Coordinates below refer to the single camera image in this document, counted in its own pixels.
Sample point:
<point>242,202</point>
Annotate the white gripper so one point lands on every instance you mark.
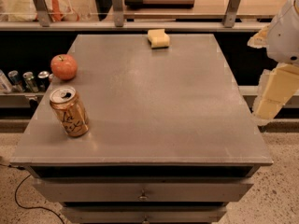
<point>284,36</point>

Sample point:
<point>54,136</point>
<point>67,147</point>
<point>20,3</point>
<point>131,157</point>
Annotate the orange LaCroix soda can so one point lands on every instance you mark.
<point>69,110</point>

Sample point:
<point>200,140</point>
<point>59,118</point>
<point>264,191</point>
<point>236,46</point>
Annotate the dark silver can on shelf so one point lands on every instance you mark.
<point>43,78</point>

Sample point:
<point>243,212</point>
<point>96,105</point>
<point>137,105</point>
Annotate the green silver can on shelf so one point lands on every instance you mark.
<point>30,81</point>

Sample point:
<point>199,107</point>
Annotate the yellow sponge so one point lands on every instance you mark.
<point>158,38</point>

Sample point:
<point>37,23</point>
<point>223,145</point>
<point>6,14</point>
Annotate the grey drawer cabinet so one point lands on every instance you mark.
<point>155,115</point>

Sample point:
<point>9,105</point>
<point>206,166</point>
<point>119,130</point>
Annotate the red apple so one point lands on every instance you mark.
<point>64,66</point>

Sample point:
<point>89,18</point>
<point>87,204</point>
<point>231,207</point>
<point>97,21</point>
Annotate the upper grey drawer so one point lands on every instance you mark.
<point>213,190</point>

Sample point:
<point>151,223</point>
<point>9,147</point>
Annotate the grey drawer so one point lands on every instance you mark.
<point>213,190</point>
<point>144,215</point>

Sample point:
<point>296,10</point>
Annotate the lower grey drawer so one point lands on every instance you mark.
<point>144,215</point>

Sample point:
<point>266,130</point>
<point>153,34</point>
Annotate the white orange plastic bag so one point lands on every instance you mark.
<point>25,10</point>

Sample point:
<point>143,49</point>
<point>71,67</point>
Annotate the right metal bracket post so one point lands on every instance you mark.
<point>229,18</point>

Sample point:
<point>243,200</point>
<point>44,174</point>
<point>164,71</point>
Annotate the metal bracket post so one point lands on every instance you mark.
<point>229,18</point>
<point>118,15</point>
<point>42,13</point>

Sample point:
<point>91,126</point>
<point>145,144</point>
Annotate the middle metal bracket post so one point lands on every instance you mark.
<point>118,15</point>

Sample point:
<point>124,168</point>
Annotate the left metal bracket post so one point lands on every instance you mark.
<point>42,13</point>

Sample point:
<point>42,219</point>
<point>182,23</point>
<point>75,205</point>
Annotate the grey counter rail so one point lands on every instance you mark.
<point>133,26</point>

